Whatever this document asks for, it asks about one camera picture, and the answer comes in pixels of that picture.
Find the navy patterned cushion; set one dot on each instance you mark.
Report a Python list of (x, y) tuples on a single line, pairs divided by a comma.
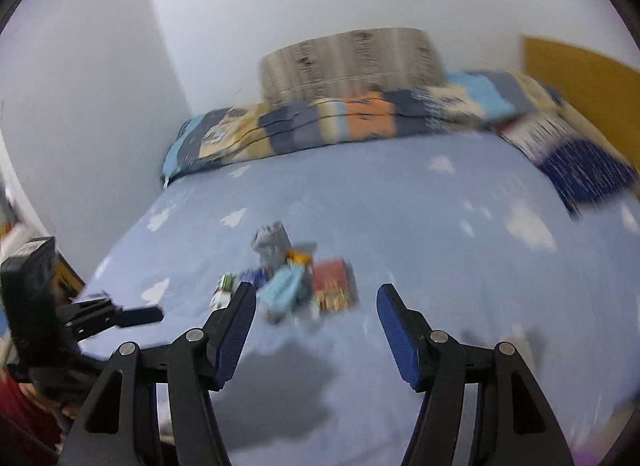
[(575, 165)]

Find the red printed box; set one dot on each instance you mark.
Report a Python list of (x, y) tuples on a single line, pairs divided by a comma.
[(332, 283)]

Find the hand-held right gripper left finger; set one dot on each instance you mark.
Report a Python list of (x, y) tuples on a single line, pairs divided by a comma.
[(235, 341)]

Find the light blue tape roll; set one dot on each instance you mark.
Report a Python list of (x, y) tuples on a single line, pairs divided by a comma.
[(282, 288)]

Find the green and white packet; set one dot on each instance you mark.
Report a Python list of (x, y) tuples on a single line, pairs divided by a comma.
[(224, 291)]

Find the dark blue small packet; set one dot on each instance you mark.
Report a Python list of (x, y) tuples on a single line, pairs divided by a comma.
[(252, 278)]

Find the grey sock with green cuff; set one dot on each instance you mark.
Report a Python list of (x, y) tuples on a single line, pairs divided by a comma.
[(270, 243)]

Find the grey striped pillow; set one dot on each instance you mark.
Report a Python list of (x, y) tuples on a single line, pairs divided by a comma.
[(350, 63)]

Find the blue cloud print bed sheet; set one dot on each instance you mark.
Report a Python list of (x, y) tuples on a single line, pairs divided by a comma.
[(400, 221)]

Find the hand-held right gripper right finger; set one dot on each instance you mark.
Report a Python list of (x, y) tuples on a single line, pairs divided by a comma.
[(400, 341)]

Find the small yellow toy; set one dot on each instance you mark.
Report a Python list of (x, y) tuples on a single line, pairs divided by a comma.
[(299, 257)]

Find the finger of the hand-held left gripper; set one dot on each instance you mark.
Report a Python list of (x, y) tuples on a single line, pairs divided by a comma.
[(135, 316)]

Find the yellow headboard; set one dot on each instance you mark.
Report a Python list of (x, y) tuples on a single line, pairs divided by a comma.
[(580, 75)]

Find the dark red cloth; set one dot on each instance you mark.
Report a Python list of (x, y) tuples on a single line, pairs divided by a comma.
[(20, 411)]

